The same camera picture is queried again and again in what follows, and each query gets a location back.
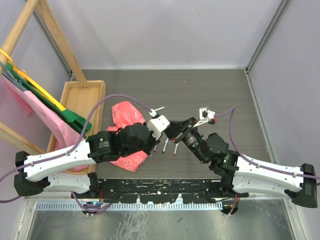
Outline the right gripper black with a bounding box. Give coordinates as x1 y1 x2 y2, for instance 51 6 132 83
162 119 206 165

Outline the short white pen red tip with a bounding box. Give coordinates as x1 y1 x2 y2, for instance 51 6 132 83
173 143 179 157

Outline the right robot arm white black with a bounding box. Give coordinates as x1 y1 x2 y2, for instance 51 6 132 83
164 117 318 209

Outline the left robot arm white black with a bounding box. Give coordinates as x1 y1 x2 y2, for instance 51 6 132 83
14 123 162 197

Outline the coral patterned cloth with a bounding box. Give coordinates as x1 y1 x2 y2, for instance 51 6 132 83
107 101 149 172

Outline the green garment on hanger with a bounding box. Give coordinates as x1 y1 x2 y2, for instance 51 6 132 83
6 62 86 134

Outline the pink garment on hanger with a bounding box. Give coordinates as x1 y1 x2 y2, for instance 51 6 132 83
0 74 91 173

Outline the wooden rack base tray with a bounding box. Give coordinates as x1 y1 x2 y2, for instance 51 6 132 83
47 80 106 175

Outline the yellow hanger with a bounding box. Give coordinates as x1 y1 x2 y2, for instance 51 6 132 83
0 49 66 111

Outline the aluminium corner profile left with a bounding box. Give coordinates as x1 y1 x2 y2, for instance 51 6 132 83
33 6 75 82

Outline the aluminium corner profile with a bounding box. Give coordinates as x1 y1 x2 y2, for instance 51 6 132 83
33 6 75 82
244 0 291 74

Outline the grey-blue hanger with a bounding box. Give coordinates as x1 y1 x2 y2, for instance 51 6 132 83
0 62 27 92

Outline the aluminium corner profile right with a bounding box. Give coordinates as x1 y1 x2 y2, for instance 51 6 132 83
244 0 291 74

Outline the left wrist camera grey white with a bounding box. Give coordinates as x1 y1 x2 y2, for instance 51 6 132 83
146 115 170 140

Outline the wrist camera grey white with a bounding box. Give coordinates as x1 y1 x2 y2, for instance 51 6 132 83
146 115 170 140
193 107 216 128

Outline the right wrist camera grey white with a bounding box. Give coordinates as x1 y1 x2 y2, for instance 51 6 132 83
193 107 216 128

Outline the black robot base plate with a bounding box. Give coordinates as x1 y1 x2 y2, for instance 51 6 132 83
75 178 236 204

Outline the slotted cable duct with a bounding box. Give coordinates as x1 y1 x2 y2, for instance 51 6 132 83
35 201 223 211

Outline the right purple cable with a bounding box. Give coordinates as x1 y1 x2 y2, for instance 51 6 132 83
213 104 320 217

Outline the wooden clothes rack frame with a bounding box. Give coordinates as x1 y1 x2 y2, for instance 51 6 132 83
0 0 89 154

